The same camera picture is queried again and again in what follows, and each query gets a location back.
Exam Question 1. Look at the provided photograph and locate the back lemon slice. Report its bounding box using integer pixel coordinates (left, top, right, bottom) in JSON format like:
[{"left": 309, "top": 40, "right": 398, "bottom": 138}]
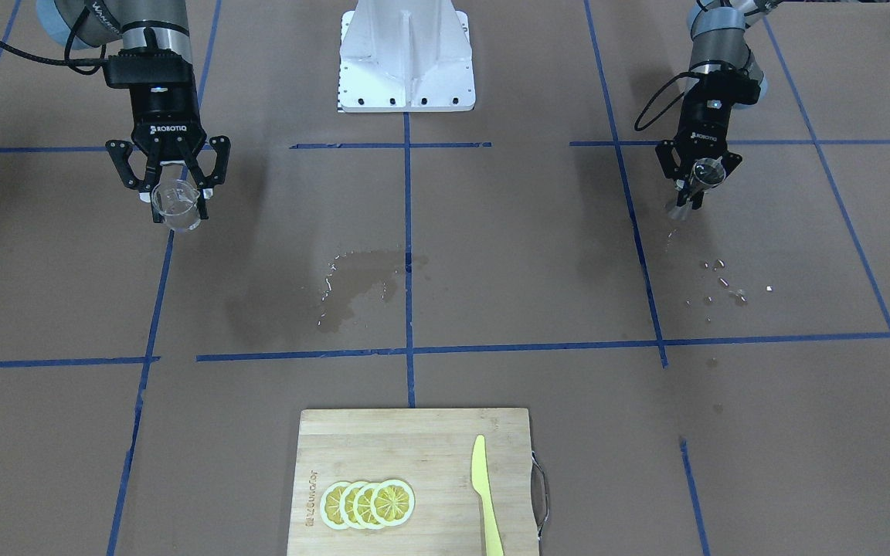
[{"left": 321, "top": 481, "right": 349, "bottom": 531}]

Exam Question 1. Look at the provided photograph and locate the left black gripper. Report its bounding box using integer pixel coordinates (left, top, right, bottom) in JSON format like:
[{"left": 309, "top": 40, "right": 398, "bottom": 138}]
[{"left": 654, "top": 85, "right": 742, "bottom": 210}]

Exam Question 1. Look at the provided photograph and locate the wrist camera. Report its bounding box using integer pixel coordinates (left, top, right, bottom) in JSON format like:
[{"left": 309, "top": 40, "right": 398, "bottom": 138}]
[
  {"left": 688, "top": 70, "right": 767, "bottom": 109},
  {"left": 103, "top": 50, "right": 193, "bottom": 89}
]

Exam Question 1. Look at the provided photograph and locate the steel jigger measuring cup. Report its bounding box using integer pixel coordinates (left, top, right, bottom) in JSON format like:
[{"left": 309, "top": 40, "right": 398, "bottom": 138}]
[{"left": 667, "top": 158, "right": 727, "bottom": 219}]

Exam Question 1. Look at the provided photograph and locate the yellow plastic knife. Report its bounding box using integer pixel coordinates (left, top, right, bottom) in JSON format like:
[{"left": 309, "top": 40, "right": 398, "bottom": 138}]
[{"left": 470, "top": 434, "right": 504, "bottom": 555}]

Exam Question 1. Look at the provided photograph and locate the clear glass cup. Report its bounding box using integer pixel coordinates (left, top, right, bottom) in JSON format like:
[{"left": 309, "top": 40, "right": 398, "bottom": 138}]
[{"left": 151, "top": 179, "right": 201, "bottom": 232}]

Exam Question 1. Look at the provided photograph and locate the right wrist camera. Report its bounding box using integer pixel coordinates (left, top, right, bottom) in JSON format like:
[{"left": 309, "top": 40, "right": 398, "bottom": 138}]
[{"left": 103, "top": 50, "right": 193, "bottom": 89}]

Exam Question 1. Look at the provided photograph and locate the bamboo cutting board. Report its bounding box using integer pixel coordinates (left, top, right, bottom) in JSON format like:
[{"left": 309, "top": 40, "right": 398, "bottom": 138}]
[{"left": 286, "top": 408, "right": 540, "bottom": 555}]

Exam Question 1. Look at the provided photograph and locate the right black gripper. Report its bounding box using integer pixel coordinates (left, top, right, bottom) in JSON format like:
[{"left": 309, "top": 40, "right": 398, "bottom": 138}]
[{"left": 105, "top": 83, "right": 232, "bottom": 204}]

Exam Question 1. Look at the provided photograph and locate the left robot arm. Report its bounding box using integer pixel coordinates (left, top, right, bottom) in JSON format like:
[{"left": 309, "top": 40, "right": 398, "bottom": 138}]
[{"left": 654, "top": 1, "right": 780, "bottom": 219}]

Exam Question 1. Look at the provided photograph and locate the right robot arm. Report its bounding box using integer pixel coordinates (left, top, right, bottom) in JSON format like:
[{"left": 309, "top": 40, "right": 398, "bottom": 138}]
[{"left": 36, "top": 1, "right": 232, "bottom": 200}]

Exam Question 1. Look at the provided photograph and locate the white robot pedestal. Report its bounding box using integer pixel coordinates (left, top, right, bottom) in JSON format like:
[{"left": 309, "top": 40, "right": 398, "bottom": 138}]
[{"left": 337, "top": 1, "right": 477, "bottom": 113}]

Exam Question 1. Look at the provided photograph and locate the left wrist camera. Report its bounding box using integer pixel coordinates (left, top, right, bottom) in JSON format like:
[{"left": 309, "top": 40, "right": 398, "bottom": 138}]
[{"left": 688, "top": 70, "right": 767, "bottom": 109}]

